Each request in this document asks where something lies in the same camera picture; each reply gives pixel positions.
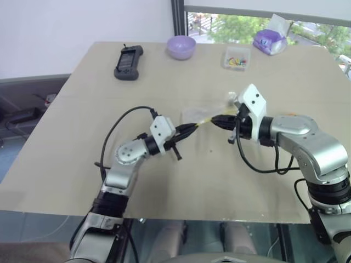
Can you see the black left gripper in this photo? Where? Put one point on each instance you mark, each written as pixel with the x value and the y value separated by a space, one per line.
pixel 178 135

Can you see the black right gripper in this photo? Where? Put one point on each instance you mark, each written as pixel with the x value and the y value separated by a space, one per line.
pixel 244 126

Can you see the clear plastic bag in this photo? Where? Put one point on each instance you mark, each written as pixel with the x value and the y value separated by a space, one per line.
pixel 200 111

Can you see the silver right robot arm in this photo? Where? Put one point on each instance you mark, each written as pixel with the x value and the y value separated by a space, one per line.
pixel 315 148

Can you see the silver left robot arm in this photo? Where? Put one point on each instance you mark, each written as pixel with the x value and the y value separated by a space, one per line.
pixel 120 175

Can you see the clear box with coloured pieces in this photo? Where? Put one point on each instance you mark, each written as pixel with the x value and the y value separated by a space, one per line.
pixel 236 58

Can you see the purple plastic bowl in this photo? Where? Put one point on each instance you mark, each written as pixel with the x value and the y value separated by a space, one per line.
pixel 181 47

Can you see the black handheld controller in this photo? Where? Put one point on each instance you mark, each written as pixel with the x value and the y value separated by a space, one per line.
pixel 128 62

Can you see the purple tissue pack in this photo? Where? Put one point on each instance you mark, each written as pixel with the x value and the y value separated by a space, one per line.
pixel 270 41

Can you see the grey rounded robot leg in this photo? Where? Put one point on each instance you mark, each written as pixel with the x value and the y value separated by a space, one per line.
pixel 170 239
pixel 237 239

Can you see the grey robot torso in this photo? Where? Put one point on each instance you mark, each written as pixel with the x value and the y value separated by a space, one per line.
pixel 216 259

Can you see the white and black device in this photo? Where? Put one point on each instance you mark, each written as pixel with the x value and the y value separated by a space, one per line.
pixel 346 65

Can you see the black table leg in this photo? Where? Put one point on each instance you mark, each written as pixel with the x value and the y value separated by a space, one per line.
pixel 283 243

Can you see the white and red floor device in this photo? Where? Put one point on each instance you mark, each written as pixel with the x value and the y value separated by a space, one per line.
pixel 50 98

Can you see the black equipment on floor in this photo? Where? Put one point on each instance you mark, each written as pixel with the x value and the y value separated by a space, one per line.
pixel 20 115

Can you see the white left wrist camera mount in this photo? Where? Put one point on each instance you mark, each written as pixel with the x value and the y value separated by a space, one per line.
pixel 161 126

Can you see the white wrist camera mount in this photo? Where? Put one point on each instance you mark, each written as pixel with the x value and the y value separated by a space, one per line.
pixel 253 100
pixel 161 126

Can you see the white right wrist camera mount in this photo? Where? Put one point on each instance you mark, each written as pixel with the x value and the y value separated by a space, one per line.
pixel 253 100

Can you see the grey window frame post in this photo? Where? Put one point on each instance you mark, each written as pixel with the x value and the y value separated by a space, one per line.
pixel 178 17

